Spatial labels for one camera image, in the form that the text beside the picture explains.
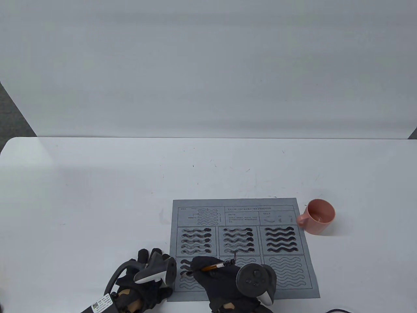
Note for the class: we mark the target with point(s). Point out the grey and white right controller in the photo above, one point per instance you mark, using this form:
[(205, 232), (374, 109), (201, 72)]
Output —
[(254, 278)]

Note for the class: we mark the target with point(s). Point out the black labelled left wrist camera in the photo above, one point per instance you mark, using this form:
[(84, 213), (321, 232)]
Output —
[(101, 305)]

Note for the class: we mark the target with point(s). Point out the person's left hand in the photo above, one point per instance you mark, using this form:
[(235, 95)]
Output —
[(151, 293)]

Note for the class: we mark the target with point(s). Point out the person's right hand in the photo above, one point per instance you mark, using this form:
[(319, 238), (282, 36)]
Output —
[(221, 287)]

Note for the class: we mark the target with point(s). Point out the grey and white controller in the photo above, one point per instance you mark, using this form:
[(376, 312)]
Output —
[(171, 270), (254, 278)]

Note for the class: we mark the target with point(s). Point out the grey and white left controller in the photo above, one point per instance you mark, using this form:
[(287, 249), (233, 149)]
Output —
[(171, 270)]

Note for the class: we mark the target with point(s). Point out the white backdrop panel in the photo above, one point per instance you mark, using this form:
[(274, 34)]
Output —
[(208, 65)]

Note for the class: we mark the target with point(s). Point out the person's left forearm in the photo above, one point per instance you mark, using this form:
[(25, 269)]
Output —
[(133, 306)]

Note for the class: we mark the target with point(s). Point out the brown Chinese brush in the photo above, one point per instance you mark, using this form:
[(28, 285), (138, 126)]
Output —
[(211, 268)]

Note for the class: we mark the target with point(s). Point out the pink mug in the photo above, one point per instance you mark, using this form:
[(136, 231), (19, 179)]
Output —
[(321, 225)]

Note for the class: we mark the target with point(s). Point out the grey water writing practice cloth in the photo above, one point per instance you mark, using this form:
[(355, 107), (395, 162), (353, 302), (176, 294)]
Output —
[(195, 295)]

